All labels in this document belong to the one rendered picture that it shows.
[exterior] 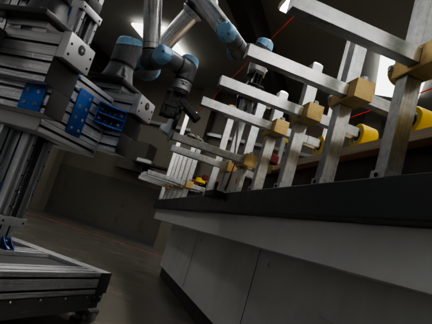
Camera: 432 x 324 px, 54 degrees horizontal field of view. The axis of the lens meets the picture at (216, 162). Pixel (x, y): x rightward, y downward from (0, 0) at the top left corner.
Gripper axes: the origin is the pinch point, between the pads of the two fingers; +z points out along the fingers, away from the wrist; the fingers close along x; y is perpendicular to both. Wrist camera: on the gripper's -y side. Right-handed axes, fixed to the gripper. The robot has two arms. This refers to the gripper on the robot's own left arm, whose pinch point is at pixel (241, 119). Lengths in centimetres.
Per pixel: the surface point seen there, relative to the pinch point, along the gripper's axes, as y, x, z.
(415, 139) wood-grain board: 79, 24, 13
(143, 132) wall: -742, -16, -119
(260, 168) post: 21.4, 6.7, 21.4
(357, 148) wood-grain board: 53, 24, 12
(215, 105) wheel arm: 25.1, -16.6, 6.3
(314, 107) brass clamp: 54, 7, 5
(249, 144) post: -3.6, 7.3, 8.1
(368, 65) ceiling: -332, 231, -234
